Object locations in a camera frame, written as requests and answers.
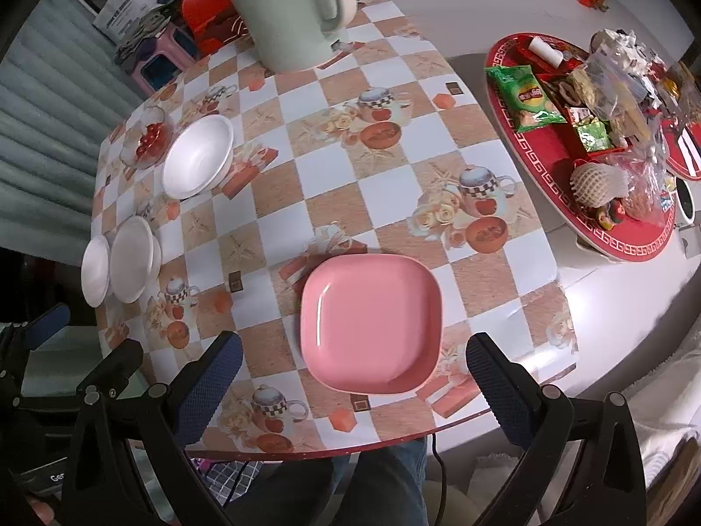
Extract white cardboard box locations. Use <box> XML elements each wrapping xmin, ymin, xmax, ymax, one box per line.
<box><xmin>92</xmin><ymin>0</ymin><xmax>165</xmax><ymax>45</ymax></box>

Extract white cylinder container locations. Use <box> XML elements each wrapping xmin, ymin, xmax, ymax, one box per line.
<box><xmin>527</xmin><ymin>37</ymin><xmax>565</xmax><ymax>69</ymax></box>

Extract pink stool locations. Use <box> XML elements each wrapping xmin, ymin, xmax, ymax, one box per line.
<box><xmin>130</xmin><ymin>23</ymin><xmax>199</xmax><ymax>94</ymax></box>

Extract clear glass bowl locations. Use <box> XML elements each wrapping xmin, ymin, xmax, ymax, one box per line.
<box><xmin>119</xmin><ymin>105</ymin><xmax>175</xmax><ymax>171</ymax></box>

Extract pink square plate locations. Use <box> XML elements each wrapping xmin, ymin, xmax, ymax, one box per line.
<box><xmin>299</xmin><ymin>253</ymin><xmax>443</xmax><ymax>395</ymax></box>

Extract red tray with white stripes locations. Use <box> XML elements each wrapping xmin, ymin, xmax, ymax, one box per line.
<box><xmin>660</xmin><ymin>115</ymin><xmax>701</xmax><ymax>181</ymax></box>

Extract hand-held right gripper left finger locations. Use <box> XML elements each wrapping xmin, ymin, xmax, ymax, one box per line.
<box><xmin>60</xmin><ymin>331</ymin><xmax>243</xmax><ymax>526</ymax></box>

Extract white fabric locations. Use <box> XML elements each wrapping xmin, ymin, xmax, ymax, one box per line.
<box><xmin>624</xmin><ymin>318</ymin><xmax>701</xmax><ymax>491</ymax></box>

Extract white cup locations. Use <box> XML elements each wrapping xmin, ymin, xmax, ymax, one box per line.
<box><xmin>673</xmin><ymin>176</ymin><xmax>699</xmax><ymax>227</ymax></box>

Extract pile of cherry tomatoes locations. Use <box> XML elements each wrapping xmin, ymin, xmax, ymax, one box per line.
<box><xmin>135</xmin><ymin>122</ymin><xmax>165</xmax><ymax>155</ymax></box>

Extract small green snack packet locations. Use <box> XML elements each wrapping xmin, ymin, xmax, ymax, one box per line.
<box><xmin>575</xmin><ymin>121</ymin><xmax>613</xmax><ymax>153</ymax></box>

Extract mint green kettle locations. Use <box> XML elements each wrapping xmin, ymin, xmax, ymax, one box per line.
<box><xmin>212</xmin><ymin>0</ymin><xmax>358</xmax><ymax>74</ymax></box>

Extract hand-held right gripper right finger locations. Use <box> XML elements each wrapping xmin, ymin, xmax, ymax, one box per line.
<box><xmin>465</xmin><ymin>333</ymin><xmax>647</xmax><ymax>526</ymax></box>

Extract black cable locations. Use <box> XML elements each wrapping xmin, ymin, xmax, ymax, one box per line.
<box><xmin>427</xmin><ymin>434</ymin><xmax>449</xmax><ymax>526</ymax></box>

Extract green chip packet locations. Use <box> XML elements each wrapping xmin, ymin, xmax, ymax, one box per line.
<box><xmin>485</xmin><ymin>64</ymin><xmax>568</xmax><ymax>133</ymax></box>

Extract fruit in foam net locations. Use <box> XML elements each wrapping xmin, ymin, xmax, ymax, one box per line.
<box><xmin>570</xmin><ymin>156</ymin><xmax>633</xmax><ymax>209</ymax></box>

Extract plaid cloth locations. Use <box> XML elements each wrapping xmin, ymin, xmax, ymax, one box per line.
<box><xmin>189</xmin><ymin>457</ymin><xmax>264</xmax><ymax>502</ymax></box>

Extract round red snack tray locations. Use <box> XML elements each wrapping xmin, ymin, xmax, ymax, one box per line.
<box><xmin>485</xmin><ymin>33</ymin><xmax>676</xmax><ymax>263</ymax></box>

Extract clear plastic snack bag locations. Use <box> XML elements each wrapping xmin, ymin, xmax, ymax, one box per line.
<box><xmin>564</xmin><ymin>27</ymin><xmax>672</xmax><ymax>149</ymax></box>

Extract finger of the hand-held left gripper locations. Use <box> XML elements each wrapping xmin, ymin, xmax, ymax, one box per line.
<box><xmin>77</xmin><ymin>338</ymin><xmax>144</xmax><ymax>395</ymax></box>
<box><xmin>19</xmin><ymin>301</ymin><xmax>72</xmax><ymax>354</ymax></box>

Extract large white bowl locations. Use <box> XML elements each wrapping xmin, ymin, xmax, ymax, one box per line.
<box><xmin>162</xmin><ymin>115</ymin><xmax>235</xmax><ymax>199</ymax></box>

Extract red stool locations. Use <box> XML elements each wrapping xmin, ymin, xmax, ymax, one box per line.
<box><xmin>181</xmin><ymin>0</ymin><xmax>255</xmax><ymax>57</ymax></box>

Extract person's jeans legs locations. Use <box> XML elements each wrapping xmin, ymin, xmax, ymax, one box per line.
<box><xmin>241</xmin><ymin>438</ymin><xmax>431</xmax><ymax>526</ymax></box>

